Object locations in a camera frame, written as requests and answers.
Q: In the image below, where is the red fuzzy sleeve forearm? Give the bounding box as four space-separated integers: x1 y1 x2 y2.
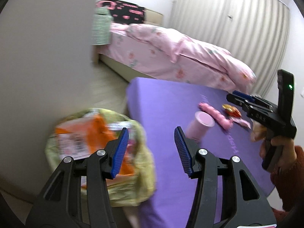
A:
271 146 303 223

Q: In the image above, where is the black hello kitty pillow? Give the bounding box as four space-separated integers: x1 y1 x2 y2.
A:
96 0 145 25

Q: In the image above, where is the purple table cloth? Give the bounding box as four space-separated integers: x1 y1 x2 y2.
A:
126 78 274 227

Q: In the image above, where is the person right hand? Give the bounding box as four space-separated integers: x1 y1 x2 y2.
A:
250 120 298 172

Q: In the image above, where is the pink floral duvet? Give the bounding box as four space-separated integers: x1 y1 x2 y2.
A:
126 23 257 93

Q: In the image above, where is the pink caterpillar toy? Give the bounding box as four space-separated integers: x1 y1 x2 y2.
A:
198 102 233 130

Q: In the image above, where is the yellow trash bag bin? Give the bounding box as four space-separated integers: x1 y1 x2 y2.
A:
45 108 156 207

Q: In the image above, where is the red gold snack wrapper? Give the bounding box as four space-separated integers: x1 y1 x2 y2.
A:
222 104 251 129

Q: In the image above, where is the orange white snack bag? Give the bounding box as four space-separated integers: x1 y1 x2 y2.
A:
55 113 136 179

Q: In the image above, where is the pink cylindrical jar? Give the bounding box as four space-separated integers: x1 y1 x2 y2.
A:
185 111 215 142

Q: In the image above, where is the green checkered cloth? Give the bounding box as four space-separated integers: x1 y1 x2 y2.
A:
92 7 113 46

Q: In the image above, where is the beige pleated curtain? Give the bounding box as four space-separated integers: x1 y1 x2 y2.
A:
169 0 290 96

